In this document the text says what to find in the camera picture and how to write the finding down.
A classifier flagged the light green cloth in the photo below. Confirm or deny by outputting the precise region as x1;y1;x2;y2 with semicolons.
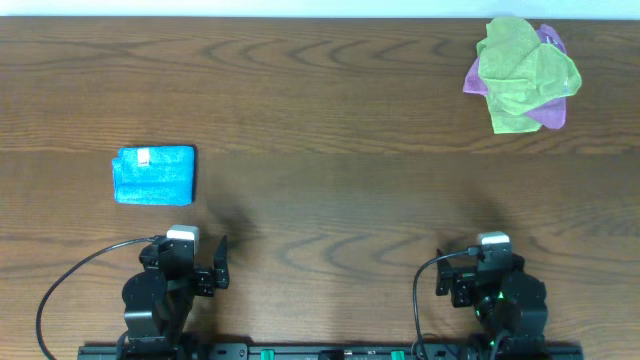
476;17;582;116

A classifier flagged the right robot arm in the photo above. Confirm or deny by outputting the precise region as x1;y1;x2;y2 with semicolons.
436;244;548;359

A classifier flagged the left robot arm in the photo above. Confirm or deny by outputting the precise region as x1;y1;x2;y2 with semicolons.
116;236;230;360

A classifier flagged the folded blue cloth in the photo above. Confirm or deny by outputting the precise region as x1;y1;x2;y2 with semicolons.
112;145;196;206

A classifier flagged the purple cloth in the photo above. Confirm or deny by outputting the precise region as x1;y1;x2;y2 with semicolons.
463;24;567;129

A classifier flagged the left black cable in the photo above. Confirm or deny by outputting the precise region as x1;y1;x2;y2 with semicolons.
35;236;157;360

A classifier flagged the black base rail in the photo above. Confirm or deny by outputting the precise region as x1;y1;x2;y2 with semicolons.
76;343;585;360

